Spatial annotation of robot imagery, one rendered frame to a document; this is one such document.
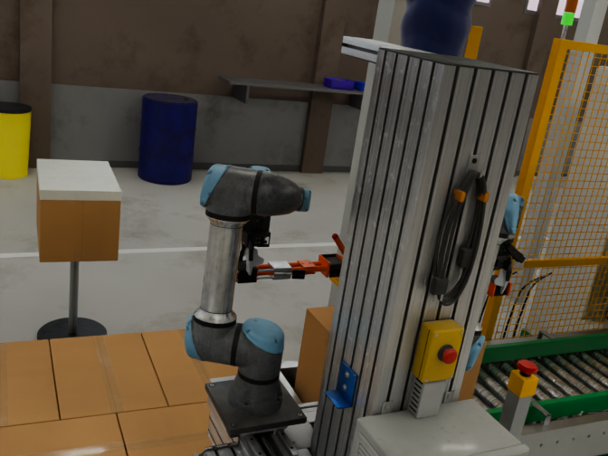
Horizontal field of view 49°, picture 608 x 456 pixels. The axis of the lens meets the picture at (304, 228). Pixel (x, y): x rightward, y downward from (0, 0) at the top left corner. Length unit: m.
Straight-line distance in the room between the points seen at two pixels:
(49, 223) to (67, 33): 4.18
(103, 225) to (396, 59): 2.48
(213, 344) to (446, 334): 0.62
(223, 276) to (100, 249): 2.06
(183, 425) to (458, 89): 1.73
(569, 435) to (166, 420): 1.66
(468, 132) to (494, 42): 8.57
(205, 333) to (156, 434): 0.87
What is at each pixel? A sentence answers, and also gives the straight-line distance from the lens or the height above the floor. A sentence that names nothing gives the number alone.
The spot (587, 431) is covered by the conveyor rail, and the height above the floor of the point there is 0.55.
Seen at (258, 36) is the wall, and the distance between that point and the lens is 8.12.
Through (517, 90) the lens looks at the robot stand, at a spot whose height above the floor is 1.99.
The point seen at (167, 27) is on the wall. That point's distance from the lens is 7.79.
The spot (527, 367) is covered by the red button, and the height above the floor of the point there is 1.04.
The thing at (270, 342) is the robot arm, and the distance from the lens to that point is 1.76.
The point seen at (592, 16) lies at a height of 2.28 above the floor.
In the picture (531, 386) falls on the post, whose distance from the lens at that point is 2.46.
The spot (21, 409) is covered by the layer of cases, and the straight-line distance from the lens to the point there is 2.74.
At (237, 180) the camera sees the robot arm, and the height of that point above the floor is 1.66.
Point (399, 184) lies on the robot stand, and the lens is 1.43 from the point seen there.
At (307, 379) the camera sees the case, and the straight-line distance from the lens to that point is 2.73.
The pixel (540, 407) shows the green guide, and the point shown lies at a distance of 3.04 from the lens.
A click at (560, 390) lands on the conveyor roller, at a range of 3.50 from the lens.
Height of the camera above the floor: 2.10
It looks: 19 degrees down
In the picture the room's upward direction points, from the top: 8 degrees clockwise
